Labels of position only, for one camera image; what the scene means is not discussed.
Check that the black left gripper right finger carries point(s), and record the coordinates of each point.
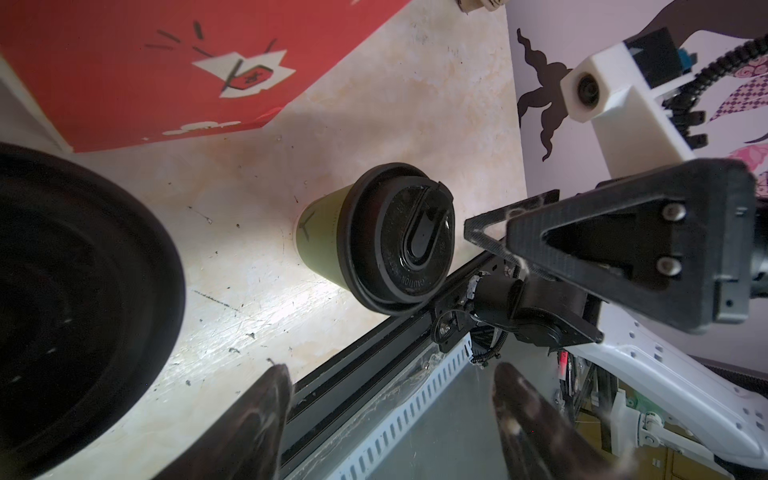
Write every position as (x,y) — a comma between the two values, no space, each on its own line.
(537,441)

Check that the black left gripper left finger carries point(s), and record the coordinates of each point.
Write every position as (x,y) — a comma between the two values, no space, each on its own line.
(244,443)

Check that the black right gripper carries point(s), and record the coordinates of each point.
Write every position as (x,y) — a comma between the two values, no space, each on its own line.
(684,245)

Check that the black plastic cup lid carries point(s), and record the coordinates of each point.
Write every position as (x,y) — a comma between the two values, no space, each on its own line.
(92,301)
(396,238)

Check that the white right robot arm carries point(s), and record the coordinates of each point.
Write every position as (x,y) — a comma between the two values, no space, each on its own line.
(730,421)

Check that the red white paper takeout bag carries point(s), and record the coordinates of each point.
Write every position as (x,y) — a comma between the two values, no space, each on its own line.
(100,75)

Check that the brown pulp cup carriers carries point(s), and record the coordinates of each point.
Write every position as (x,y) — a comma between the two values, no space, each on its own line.
(468,6)

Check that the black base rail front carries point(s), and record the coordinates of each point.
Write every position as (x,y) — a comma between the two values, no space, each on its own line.
(340,403)

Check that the white slotted cable duct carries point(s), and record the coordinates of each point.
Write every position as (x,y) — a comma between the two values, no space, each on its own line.
(370,453)

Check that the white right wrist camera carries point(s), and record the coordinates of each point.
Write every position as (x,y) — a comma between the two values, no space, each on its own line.
(635,135)

